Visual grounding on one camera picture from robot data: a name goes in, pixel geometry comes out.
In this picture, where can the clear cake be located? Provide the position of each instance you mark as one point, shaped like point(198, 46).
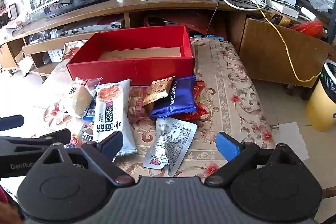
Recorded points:
point(80, 100)

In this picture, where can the white blue carton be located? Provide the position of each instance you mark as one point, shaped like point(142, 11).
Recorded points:
point(56, 54)

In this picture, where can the short white power strip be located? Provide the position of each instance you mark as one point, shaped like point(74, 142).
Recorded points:
point(308, 13)

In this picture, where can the wooden television cabinet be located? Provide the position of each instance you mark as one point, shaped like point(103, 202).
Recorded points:
point(183, 5)

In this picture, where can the long white power strip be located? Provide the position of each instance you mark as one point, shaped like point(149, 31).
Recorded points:
point(283, 10)

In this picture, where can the red cardboard box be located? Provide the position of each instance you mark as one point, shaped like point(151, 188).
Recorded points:
point(131, 67)

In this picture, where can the silver media player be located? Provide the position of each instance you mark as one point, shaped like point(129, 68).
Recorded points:
point(89, 27)

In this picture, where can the red plastic bag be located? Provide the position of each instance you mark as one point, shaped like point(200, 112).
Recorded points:
point(309, 28)

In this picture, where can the blue plastic piece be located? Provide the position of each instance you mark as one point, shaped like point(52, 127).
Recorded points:
point(210, 36)

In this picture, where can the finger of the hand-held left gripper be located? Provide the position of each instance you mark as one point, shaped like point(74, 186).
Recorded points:
point(31, 141)
point(11, 122)

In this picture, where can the small brown snack packet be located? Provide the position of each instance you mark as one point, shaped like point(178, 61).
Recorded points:
point(157, 91)

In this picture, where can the clear plastic bag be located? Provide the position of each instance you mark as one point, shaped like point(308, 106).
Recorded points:
point(42, 36)

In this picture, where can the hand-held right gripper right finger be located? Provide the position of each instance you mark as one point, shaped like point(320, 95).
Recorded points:
point(227, 145)

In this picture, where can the floral tablecloth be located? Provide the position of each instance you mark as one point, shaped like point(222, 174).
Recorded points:
point(225, 98)

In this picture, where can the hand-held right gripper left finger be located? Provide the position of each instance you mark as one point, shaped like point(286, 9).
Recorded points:
point(111, 144)

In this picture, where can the brown gold packaging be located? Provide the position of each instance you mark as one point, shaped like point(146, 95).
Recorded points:
point(279, 19)

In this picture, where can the red snack packet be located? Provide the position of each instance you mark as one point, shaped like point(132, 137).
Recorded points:
point(200, 98)

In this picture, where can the yellow trash bin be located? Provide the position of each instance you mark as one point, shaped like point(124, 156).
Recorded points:
point(321, 106)

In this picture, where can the light blue snack packet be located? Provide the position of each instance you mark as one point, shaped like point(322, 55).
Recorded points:
point(90, 111)

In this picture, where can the orange printed snack packet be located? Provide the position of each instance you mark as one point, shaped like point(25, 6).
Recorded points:
point(137, 103)

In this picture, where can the white barcode snack packet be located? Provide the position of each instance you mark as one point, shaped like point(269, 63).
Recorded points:
point(170, 145)

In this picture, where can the dark blue snack packet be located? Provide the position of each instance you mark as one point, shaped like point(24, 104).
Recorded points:
point(174, 98)

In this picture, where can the white orange snack packet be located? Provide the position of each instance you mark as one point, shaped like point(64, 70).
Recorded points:
point(110, 111)

